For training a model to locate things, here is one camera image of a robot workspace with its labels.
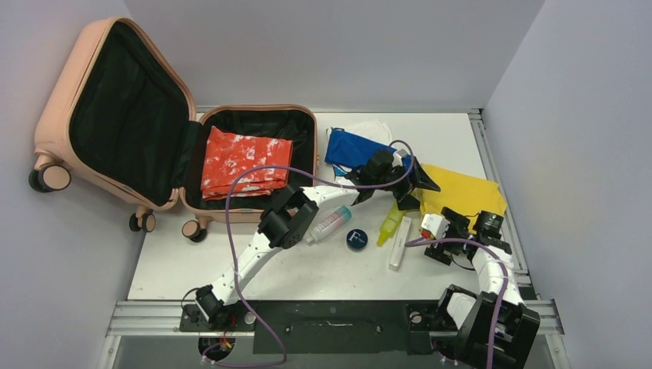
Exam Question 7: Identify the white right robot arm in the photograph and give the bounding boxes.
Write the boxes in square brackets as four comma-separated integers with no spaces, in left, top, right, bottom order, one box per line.
[421,207,541,368]

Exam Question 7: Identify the red white patterned cloth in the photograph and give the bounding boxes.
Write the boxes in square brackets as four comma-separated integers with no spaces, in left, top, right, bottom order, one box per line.
[201,127,293,201]

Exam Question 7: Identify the aluminium front rail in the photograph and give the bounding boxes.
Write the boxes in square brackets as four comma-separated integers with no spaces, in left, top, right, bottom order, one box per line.
[107,300,564,337]

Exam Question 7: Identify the pink hard-shell suitcase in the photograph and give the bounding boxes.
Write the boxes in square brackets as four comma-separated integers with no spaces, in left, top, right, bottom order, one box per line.
[28,17,319,242]

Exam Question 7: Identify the white blue printed cloth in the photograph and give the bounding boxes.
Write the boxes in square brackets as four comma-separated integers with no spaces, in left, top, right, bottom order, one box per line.
[328,119,394,181]

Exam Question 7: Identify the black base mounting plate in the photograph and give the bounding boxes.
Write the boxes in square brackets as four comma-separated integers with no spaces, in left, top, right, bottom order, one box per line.
[179,301,457,354]

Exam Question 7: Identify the pink teal bottle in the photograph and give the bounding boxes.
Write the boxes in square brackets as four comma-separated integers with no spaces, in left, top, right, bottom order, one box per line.
[305,206,352,244]

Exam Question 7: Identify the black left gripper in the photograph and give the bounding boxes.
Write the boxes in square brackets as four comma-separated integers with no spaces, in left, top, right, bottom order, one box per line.
[372,159,437,211]

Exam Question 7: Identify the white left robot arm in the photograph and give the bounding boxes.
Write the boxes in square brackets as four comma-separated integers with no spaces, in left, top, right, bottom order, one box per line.
[195,149,441,331]

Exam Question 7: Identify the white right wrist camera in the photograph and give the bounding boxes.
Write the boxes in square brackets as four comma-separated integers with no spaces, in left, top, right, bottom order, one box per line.
[420,213,450,240]

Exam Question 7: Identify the dark blue round tin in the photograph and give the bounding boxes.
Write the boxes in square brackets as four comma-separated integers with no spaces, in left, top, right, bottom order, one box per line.
[345,228,368,252]

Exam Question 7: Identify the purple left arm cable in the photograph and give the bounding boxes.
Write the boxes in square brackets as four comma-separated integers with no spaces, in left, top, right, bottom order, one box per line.
[201,140,416,369]

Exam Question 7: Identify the yellow cloth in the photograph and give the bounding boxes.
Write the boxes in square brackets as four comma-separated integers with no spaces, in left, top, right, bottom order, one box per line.
[419,164,507,217]

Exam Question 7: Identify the yellow-green tube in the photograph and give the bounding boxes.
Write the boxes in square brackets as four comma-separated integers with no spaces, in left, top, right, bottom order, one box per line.
[376,203,405,247]

